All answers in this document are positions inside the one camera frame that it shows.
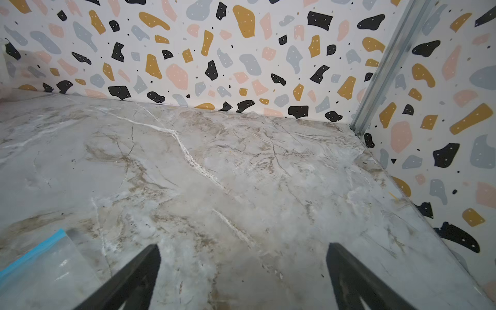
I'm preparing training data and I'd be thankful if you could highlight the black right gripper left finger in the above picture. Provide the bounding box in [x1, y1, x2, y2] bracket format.
[76, 244, 161, 309]

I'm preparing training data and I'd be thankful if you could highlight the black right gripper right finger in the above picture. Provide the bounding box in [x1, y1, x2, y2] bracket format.
[326, 243, 414, 309]

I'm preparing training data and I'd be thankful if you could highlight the clear zip top bag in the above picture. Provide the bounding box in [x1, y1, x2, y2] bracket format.
[1, 230, 102, 309]

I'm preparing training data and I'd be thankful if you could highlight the aluminium right corner post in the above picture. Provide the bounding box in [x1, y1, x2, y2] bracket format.
[350, 0, 435, 137]

